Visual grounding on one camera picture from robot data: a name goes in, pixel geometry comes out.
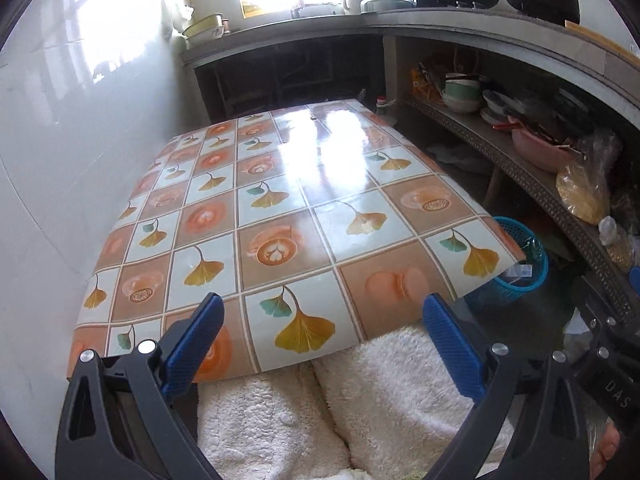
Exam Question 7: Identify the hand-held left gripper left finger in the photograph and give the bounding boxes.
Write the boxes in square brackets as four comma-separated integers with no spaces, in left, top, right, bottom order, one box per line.
[55,292,226,480]

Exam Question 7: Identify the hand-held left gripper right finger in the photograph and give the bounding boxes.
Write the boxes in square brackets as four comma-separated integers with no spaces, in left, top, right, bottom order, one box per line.
[422,293,593,480]

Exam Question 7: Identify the blue plastic basket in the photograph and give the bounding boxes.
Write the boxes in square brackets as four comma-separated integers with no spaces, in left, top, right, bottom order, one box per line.
[465,216,549,313]

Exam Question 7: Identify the person's right hand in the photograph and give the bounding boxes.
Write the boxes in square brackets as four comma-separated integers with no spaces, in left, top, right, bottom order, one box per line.
[590,420,623,478]

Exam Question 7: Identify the white fleece pants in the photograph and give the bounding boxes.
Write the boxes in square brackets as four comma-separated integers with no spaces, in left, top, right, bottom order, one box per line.
[197,322,516,480]

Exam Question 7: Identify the small bag of beans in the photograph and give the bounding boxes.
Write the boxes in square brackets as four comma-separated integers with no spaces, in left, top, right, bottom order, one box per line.
[599,215,633,271]

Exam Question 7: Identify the wooden shelf leg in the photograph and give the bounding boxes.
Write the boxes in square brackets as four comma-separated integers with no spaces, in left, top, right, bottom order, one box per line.
[482,165,506,206]

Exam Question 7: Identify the perforated metal shelf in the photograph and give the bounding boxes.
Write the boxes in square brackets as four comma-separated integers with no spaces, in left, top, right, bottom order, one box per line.
[405,95,640,331]

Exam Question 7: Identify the bag of yellow noodles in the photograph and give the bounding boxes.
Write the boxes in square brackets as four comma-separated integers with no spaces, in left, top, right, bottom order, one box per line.
[556,130,623,226]

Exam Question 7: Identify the pink basin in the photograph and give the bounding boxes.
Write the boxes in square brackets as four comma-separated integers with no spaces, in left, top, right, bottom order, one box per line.
[511,122,576,173]

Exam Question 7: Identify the stack of plates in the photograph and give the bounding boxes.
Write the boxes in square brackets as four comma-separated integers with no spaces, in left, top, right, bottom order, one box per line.
[481,89,521,123]

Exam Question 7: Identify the stack of green white bowls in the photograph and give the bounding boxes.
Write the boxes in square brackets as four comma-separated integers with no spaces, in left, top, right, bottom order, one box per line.
[441,72,482,113]

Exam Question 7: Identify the orange snack packets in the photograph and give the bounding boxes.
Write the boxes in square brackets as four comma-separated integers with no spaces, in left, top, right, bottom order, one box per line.
[410,62,446,101]

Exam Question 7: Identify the yellow enamel basin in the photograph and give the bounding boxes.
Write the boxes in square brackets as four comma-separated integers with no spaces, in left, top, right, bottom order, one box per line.
[182,12,226,43]

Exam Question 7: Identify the grey concrete counter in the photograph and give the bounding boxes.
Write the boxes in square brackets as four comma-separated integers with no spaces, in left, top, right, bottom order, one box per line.
[180,7,640,141]

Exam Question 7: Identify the steel basin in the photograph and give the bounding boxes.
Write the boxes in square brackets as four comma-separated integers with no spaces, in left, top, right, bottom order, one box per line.
[360,0,416,13]

